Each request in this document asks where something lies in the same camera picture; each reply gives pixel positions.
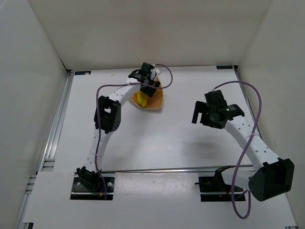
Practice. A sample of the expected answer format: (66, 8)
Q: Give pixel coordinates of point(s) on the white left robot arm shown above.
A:
(110, 99)

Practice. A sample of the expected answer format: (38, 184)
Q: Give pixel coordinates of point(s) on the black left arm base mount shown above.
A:
(90, 186)

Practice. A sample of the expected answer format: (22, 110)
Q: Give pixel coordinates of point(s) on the blue corner label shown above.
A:
(224, 67)
(82, 73)

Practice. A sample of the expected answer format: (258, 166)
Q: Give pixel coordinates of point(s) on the left aluminium frame rail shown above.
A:
(47, 161)

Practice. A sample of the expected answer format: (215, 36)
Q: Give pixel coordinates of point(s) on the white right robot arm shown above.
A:
(272, 175)

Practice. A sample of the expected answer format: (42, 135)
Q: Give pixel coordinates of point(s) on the triangular woven wicker basket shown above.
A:
(154, 103)

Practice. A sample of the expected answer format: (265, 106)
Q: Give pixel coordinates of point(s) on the aluminium frame rail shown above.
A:
(164, 170)
(252, 114)
(47, 161)

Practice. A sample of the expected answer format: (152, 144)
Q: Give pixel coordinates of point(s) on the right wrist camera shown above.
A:
(215, 99)

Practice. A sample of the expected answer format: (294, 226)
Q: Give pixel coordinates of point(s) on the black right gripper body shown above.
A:
(202, 114)

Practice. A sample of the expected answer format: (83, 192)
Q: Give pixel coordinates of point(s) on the yellow fake banana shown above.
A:
(142, 99)

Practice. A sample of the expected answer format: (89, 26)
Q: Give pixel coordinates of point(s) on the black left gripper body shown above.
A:
(149, 88)

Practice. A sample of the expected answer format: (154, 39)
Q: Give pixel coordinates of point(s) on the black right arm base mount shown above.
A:
(213, 188)

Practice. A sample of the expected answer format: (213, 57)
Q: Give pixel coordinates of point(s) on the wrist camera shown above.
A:
(150, 71)
(215, 99)

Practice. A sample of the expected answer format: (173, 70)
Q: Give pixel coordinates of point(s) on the right aluminium frame rail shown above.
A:
(252, 114)

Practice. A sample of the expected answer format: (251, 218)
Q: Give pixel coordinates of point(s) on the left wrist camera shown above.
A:
(150, 71)

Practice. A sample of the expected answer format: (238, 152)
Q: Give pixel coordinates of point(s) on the right blue corner label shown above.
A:
(224, 67)

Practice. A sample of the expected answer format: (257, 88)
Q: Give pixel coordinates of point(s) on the front aluminium frame rail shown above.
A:
(164, 170)

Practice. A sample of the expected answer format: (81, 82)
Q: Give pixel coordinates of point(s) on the left blue corner label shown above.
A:
(82, 73)

